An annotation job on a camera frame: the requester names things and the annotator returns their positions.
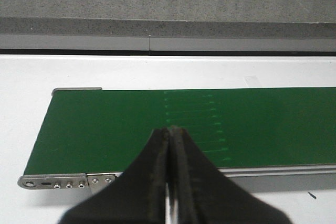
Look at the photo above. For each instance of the aluminium conveyor frame rail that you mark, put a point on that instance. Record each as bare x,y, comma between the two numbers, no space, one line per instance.
253,180

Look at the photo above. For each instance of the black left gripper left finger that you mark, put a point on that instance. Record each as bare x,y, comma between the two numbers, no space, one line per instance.
137,196

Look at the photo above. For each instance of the grey stone counter slab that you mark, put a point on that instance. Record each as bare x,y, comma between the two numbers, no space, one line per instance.
170,18

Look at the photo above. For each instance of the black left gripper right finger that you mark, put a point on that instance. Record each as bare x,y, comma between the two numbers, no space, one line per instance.
205,195

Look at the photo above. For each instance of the green conveyor belt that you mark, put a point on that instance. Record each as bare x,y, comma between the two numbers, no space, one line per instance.
99,131

